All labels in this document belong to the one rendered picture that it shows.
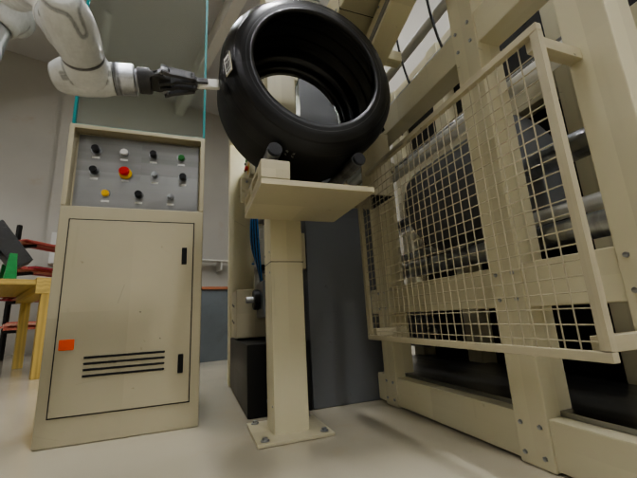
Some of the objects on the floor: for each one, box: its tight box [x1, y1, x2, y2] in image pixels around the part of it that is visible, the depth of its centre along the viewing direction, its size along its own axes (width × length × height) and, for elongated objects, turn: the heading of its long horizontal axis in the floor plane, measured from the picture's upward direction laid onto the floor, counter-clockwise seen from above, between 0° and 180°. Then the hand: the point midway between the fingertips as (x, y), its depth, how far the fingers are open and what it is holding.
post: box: [260, 0, 309, 435], centre depth 152 cm, size 13×13×250 cm
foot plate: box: [246, 414, 336, 450], centre depth 125 cm, size 27×27×2 cm
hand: (208, 83), depth 109 cm, fingers closed
